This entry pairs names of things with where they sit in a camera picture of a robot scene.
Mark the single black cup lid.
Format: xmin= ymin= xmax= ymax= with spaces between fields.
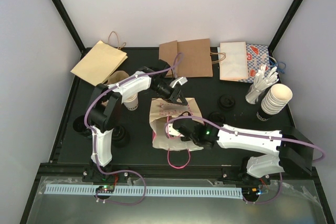
xmin=208 ymin=111 xmax=226 ymax=126

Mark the cake print paper bag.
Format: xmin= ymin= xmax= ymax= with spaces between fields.
xmin=149 ymin=96 xmax=205 ymax=169

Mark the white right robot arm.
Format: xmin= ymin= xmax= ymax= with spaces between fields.
xmin=165 ymin=115 xmax=314 ymax=184

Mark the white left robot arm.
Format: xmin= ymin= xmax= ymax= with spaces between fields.
xmin=84 ymin=68 xmax=187 ymax=182

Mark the white paper coffee cup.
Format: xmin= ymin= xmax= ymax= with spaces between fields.
xmin=123 ymin=93 xmax=139 ymax=111

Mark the black cup lid stack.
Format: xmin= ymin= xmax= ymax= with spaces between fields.
xmin=217 ymin=94 xmax=236 ymax=110

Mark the brown kraft paper bag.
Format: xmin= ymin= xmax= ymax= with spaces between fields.
xmin=159 ymin=38 xmax=213 ymax=78

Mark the brown pulp cup carrier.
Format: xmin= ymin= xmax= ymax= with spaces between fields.
xmin=107 ymin=71 xmax=129 ymax=85

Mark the stack of black lids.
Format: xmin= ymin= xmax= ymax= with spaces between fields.
xmin=111 ymin=125 xmax=130 ymax=148

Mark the white paper bag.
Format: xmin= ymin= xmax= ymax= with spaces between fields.
xmin=210 ymin=41 xmax=248 ymax=81

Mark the white plastic cutlery bunch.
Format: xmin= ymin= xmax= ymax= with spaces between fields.
xmin=245 ymin=65 xmax=279 ymax=104

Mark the stack of paper cups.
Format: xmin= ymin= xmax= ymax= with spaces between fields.
xmin=256 ymin=83 xmax=293 ymax=122

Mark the red blue patterned bag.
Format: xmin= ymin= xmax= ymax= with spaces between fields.
xmin=240 ymin=44 xmax=286 ymax=83

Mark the tan paper bag with handles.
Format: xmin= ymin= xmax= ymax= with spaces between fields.
xmin=70 ymin=31 xmax=128 ymax=86

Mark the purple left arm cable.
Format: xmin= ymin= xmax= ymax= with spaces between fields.
xmin=84 ymin=52 xmax=183 ymax=207

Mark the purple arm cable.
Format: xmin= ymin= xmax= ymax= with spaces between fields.
xmin=84 ymin=52 xmax=183 ymax=207
xmin=165 ymin=117 xmax=326 ymax=204

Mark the white perforated front rail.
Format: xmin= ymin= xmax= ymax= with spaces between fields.
xmin=44 ymin=184 xmax=243 ymax=199

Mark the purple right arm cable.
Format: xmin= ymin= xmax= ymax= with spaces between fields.
xmin=165 ymin=117 xmax=326 ymax=204

